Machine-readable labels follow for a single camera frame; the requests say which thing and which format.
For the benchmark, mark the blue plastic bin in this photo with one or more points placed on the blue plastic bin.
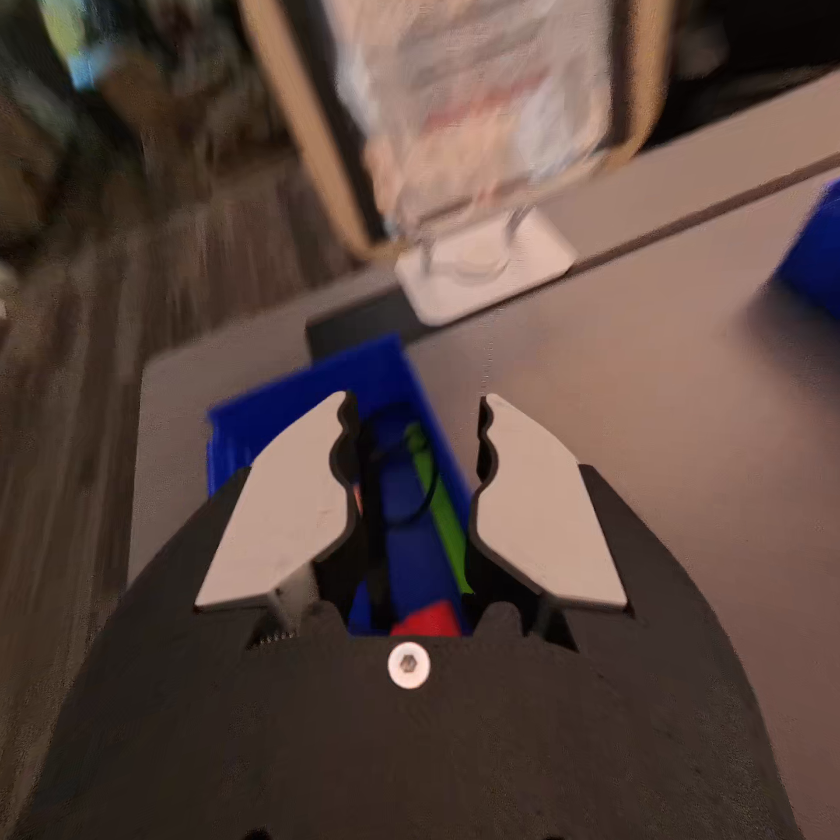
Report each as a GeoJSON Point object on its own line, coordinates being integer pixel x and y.
{"type": "Point", "coordinates": [371, 374]}
{"type": "Point", "coordinates": [814, 256]}

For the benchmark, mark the red object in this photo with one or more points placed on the red object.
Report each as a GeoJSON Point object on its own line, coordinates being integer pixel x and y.
{"type": "Point", "coordinates": [426, 621]}

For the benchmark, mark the green marker pen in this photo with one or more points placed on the green marker pen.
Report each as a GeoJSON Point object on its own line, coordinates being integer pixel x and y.
{"type": "Point", "coordinates": [447, 515]}

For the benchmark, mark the clear plastic bag on stand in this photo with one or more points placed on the clear plastic bag on stand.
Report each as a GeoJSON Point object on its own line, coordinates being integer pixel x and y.
{"type": "Point", "coordinates": [485, 279]}

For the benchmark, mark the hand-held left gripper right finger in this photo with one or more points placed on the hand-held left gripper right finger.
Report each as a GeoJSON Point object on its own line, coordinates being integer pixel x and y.
{"type": "Point", "coordinates": [544, 512]}

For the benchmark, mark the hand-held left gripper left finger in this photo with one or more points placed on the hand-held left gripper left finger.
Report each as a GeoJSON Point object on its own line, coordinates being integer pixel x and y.
{"type": "Point", "coordinates": [282, 512]}

